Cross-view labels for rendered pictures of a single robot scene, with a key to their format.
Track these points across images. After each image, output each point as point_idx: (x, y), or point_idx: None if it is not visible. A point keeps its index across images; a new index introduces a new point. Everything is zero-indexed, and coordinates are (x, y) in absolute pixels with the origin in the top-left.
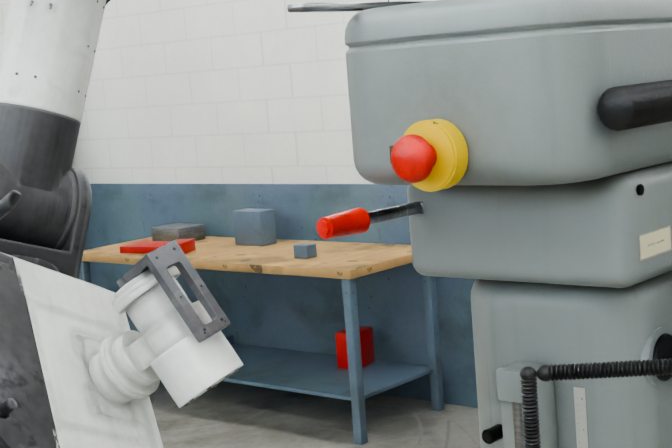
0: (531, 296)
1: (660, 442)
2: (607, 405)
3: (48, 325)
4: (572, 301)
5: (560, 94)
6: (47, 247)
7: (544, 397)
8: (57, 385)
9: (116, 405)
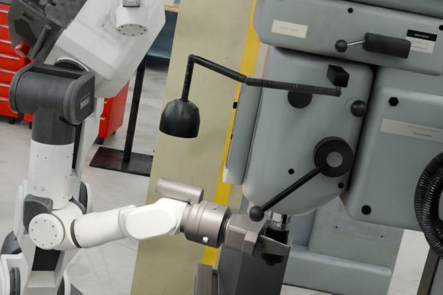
0: (270, 48)
1: (285, 137)
2: (265, 106)
3: None
4: (271, 52)
5: None
6: None
7: (250, 93)
8: (89, 8)
9: (114, 28)
